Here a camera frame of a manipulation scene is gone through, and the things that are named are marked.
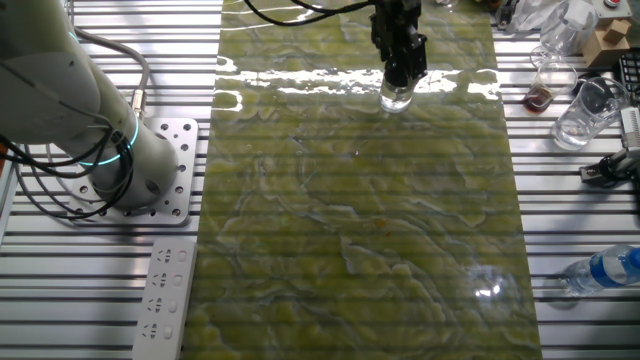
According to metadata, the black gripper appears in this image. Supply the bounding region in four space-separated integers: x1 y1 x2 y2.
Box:
369 0 429 90

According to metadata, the clear glass jar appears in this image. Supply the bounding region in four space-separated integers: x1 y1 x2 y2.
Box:
379 78 417 114

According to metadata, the green marble pattern mat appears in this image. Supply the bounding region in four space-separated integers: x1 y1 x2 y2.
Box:
180 0 544 360

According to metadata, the small glass with brown liquid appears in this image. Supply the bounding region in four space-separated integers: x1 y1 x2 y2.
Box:
522 60 579 114

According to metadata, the tall clear glass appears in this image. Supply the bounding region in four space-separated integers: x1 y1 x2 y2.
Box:
529 0 600 70

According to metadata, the clear glass beaker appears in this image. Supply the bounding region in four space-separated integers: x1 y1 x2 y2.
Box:
551 77 630 152

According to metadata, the small cardboard box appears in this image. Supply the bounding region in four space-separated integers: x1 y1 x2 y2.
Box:
581 18 632 69

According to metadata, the grey box with red button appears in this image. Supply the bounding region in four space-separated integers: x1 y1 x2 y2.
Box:
592 0 634 21

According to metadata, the black keyboard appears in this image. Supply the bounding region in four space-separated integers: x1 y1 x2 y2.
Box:
617 47 640 107

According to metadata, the water bottle with blue cap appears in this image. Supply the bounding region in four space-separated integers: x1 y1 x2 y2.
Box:
563 243 640 297

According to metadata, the white power strip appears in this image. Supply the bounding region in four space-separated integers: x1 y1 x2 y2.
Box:
131 238 199 360

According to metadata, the black camera stand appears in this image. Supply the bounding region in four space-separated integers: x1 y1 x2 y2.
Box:
579 148 640 189
497 0 519 29

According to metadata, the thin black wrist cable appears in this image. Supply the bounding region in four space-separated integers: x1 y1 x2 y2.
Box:
242 0 377 28

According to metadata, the grey cable with metal connector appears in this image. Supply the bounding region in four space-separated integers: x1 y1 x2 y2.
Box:
73 27 152 122

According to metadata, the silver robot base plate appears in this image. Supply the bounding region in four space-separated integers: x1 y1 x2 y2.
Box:
66 116 200 227

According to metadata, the black cable bundle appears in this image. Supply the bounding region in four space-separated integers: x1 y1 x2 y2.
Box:
0 127 135 221

